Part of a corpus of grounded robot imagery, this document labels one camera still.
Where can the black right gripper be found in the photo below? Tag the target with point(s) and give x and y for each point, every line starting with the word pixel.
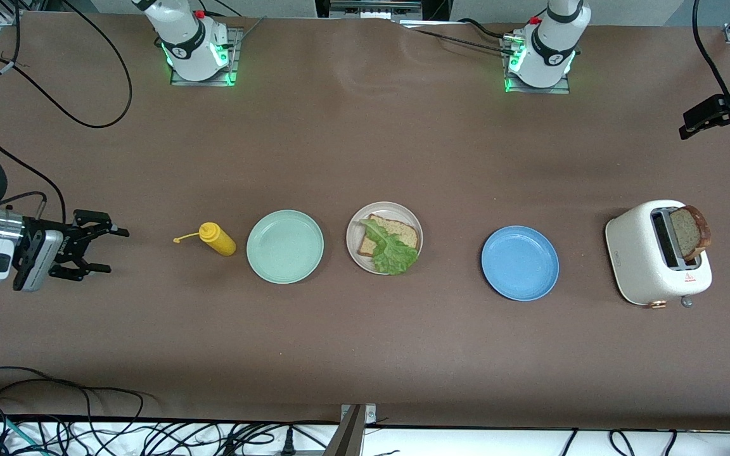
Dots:
pixel 68 242

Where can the brown bread slice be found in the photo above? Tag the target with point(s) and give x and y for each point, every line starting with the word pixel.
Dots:
pixel 406 233
pixel 687 233

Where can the yellow mustard squeeze bottle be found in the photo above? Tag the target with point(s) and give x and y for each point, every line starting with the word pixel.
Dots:
pixel 219 240

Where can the green lettuce leaf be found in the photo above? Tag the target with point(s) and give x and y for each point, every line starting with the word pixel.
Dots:
pixel 397 253

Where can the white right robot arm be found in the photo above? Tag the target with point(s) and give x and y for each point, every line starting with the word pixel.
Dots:
pixel 191 44

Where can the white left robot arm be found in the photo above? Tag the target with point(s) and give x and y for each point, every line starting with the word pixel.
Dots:
pixel 552 50

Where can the green plate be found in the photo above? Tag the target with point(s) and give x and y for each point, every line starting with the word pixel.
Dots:
pixel 286 247

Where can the blue plate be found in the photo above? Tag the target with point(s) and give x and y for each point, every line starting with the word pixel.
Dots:
pixel 520 263

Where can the beige plate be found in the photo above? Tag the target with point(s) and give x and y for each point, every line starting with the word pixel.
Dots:
pixel 355 221

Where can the white toaster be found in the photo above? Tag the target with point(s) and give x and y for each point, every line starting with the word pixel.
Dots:
pixel 640 253

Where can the black power plug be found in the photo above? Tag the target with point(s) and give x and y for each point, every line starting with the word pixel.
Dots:
pixel 288 443

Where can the black equipment box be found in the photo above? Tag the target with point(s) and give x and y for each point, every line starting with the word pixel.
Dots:
pixel 371 7

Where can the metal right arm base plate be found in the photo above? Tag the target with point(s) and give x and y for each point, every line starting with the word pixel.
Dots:
pixel 233 57

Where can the aluminium frame profile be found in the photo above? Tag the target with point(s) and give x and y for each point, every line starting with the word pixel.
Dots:
pixel 10 16

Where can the metal table bracket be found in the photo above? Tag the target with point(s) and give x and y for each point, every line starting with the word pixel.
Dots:
pixel 353 437

